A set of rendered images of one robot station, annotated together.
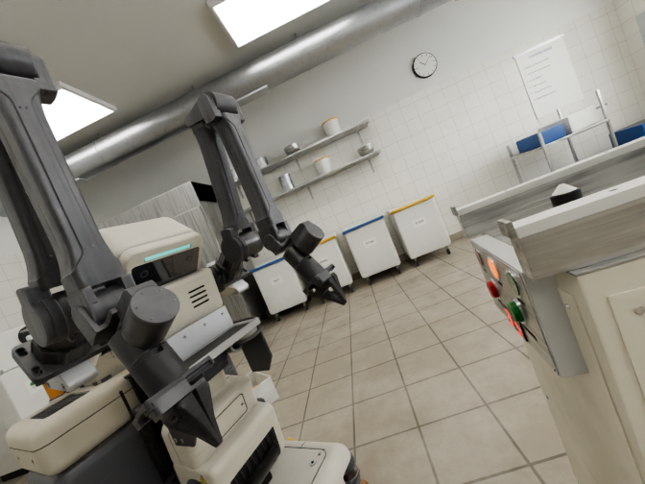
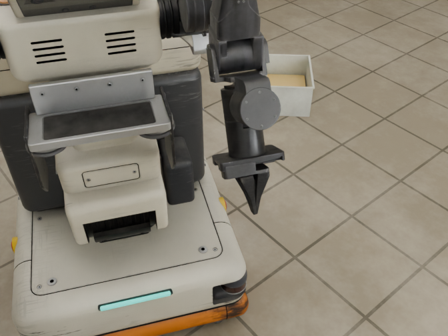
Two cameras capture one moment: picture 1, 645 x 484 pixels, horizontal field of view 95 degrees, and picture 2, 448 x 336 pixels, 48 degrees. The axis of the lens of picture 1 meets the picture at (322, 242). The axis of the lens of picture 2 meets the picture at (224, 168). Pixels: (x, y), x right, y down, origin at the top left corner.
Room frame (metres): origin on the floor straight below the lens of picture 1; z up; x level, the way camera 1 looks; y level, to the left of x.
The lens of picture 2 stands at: (0.32, -0.34, 1.35)
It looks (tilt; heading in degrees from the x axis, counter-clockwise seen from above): 41 degrees down; 44
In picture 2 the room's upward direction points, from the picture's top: straight up
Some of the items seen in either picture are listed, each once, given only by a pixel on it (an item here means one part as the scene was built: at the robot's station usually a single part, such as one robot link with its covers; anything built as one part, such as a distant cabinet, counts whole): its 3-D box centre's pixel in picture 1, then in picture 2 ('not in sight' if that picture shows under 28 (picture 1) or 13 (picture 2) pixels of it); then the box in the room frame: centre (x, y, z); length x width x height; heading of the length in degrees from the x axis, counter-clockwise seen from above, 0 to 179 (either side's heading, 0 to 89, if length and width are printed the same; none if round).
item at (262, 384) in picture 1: (252, 393); (287, 85); (2.00, 0.86, 0.08); 0.30 x 0.22 x 0.16; 41
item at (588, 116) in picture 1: (566, 125); not in sight; (3.53, -3.23, 0.90); 0.44 x 0.36 x 0.20; 2
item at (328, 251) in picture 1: (327, 267); not in sight; (3.99, 0.07, 0.39); 0.64 x 0.54 x 0.77; 174
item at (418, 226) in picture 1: (418, 229); not in sight; (3.84, -1.22, 0.39); 0.64 x 0.54 x 0.77; 171
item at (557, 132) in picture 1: (539, 138); not in sight; (3.51, -2.85, 0.88); 0.40 x 0.30 x 0.16; 177
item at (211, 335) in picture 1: (212, 363); (101, 129); (0.71, 0.37, 0.77); 0.28 x 0.16 x 0.22; 149
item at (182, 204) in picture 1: (191, 274); not in sight; (4.05, 1.83, 1.03); 1.40 x 0.91 x 2.05; 84
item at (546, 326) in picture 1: (514, 289); not in sight; (0.45, -0.25, 0.77); 0.24 x 0.04 x 0.14; 164
